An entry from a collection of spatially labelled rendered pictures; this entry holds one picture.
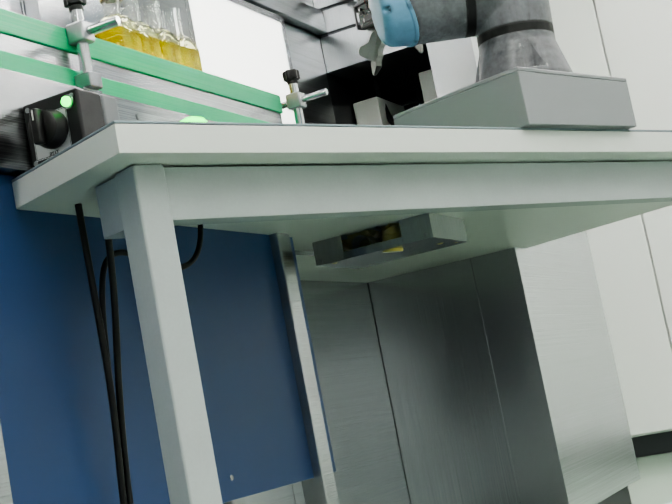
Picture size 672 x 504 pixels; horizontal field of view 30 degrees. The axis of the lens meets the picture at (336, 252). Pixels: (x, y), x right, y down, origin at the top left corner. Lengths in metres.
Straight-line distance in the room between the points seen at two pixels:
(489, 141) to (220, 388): 0.50
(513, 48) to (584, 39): 3.91
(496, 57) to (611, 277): 3.81
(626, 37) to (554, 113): 3.98
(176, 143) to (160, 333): 0.20
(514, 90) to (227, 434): 0.62
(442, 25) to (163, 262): 0.73
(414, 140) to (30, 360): 0.53
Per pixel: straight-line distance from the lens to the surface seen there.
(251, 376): 1.85
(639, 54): 5.71
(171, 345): 1.32
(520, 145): 1.71
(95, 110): 1.48
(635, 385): 5.63
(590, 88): 1.85
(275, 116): 2.12
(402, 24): 1.89
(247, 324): 1.86
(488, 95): 1.77
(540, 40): 1.89
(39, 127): 1.45
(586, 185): 1.88
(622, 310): 5.63
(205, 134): 1.36
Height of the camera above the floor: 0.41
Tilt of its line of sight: 7 degrees up
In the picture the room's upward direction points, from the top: 11 degrees counter-clockwise
